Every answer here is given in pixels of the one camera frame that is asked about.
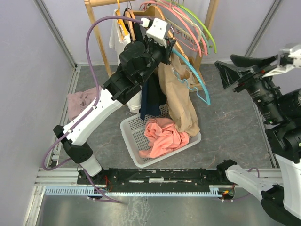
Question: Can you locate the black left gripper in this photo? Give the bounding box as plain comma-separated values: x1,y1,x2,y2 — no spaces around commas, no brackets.
138,34,177,84

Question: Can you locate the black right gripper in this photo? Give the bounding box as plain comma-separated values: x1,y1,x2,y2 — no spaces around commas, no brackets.
213,52,285,122

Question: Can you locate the beige tan t shirt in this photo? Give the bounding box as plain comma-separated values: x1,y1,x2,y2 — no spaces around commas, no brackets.
158,53,200,137

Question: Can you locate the turquoise plastic hanger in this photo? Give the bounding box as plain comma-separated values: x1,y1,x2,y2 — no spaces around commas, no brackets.
172,49,211,105

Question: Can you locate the salmon pink t shirt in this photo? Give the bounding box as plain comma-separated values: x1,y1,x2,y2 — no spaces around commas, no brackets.
139,118,190,159

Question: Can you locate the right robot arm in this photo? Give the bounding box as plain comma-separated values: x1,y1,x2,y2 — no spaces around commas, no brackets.
215,54,301,226

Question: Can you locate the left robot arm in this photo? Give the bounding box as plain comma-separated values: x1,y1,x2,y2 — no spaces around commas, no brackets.
54,37,176,184

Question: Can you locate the pink plastic hanger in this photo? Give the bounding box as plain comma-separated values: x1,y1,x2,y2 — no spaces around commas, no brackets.
140,0,202,56

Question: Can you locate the white printed t shirt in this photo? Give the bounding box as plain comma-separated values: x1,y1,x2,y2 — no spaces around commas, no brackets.
109,19,142,113

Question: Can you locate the lime green hanger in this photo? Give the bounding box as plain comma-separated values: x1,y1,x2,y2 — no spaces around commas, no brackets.
166,0,217,56

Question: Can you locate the navy blue t shirt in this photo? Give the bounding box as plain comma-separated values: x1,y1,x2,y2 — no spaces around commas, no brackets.
123,8,168,121

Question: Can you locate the orange plastic hanger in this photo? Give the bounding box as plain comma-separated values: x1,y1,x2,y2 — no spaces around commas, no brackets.
115,0,128,39

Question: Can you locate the wooden clothes rack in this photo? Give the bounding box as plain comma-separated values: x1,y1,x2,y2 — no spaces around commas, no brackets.
84,0,219,83

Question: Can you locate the white perforated plastic basket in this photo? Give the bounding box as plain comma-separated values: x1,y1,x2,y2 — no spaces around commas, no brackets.
120,114,202,168

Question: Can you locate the mauve pink crumpled garment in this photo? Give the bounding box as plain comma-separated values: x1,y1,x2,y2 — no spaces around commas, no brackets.
67,87,97,121

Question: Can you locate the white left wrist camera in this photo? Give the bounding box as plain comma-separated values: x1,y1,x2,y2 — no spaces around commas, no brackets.
141,17,170,48

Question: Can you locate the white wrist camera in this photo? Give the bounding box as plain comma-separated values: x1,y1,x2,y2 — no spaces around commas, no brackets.
262,43,301,78
141,17,170,48

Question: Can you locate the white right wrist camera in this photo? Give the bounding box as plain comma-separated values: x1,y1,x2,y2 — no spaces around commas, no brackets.
262,43,301,78

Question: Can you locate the light blue cable duct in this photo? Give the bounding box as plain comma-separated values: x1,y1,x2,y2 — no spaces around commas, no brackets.
44,185,236,197

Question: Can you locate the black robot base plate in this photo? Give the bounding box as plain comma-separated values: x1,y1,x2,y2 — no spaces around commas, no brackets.
91,160,237,193

